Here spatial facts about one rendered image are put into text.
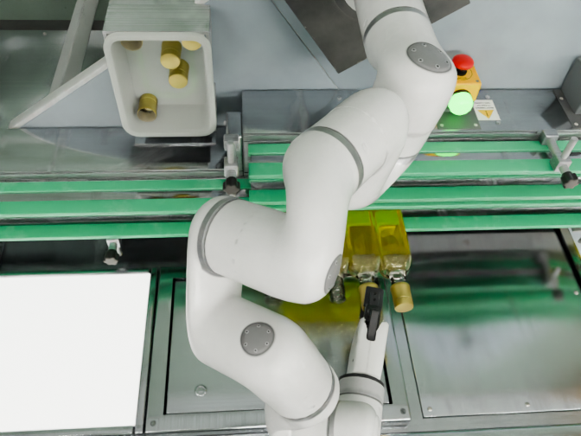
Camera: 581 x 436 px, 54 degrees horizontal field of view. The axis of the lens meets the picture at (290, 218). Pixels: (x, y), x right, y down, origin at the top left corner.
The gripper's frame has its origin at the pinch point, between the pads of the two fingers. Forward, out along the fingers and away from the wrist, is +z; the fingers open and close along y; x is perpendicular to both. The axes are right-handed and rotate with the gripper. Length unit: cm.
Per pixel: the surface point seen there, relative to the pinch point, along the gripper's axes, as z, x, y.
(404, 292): 2.7, -5.3, 1.6
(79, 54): 49, 76, 3
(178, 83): 24, 42, 21
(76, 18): 61, 82, 4
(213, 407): -19.4, 23.8, -13.3
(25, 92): 53, 97, -17
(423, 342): 3.4, -13.1, -15.9
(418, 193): 22.4, -5.4, 6.4
